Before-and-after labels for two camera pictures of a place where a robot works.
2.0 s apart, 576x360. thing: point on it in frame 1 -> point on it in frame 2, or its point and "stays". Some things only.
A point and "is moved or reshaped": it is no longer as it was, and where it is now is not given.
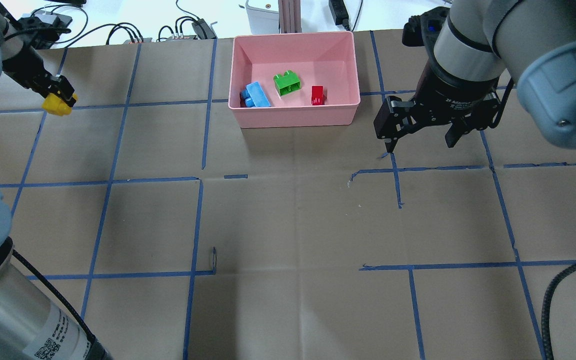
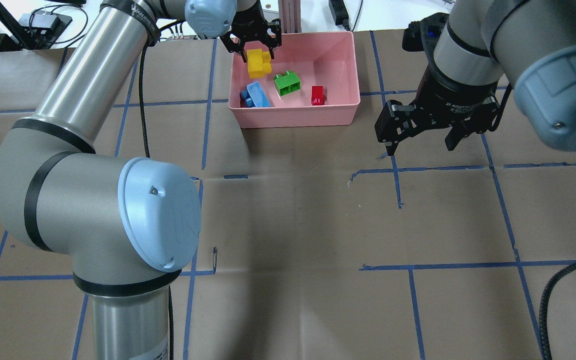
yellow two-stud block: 54,104 is moved or reshaped
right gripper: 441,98 stays
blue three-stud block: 253,95 stays
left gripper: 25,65 -> 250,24
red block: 318,98 stays
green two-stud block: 288,83 stays
